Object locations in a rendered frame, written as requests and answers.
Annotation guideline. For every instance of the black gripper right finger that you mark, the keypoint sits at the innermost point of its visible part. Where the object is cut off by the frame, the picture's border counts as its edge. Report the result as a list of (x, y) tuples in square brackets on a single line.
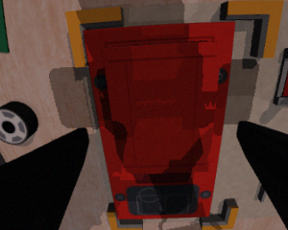
[(266, 149)]

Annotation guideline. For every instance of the black toy wheel with grey hub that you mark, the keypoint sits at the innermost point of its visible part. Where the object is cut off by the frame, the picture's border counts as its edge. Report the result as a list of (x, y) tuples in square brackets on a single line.
[(17, 123)]

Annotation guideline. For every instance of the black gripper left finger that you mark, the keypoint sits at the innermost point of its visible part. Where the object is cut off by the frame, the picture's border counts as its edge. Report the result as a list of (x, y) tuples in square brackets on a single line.
[(36, 187)]

